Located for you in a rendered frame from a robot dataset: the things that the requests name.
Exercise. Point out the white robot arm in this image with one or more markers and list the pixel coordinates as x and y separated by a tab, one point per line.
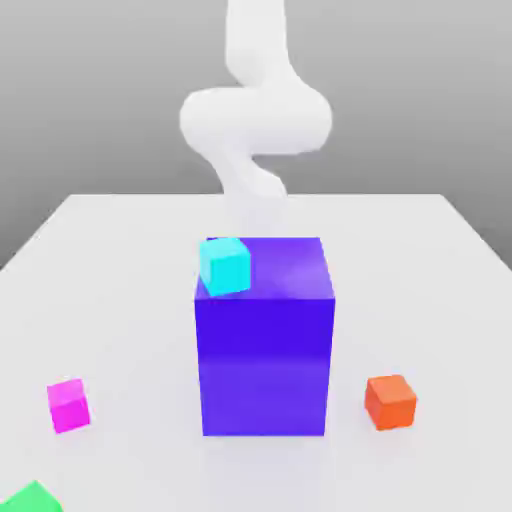
256	116

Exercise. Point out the small cyan cube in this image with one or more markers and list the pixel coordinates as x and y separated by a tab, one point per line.
226	268

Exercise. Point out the small orange cube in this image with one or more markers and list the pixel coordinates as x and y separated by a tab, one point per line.
391	404

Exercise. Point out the small magenta cube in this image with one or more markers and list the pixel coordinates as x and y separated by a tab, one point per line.
68	408

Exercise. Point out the small green cube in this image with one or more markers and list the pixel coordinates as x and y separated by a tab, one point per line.
34	500

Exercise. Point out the large purple box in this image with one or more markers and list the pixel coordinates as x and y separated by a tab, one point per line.
264	360

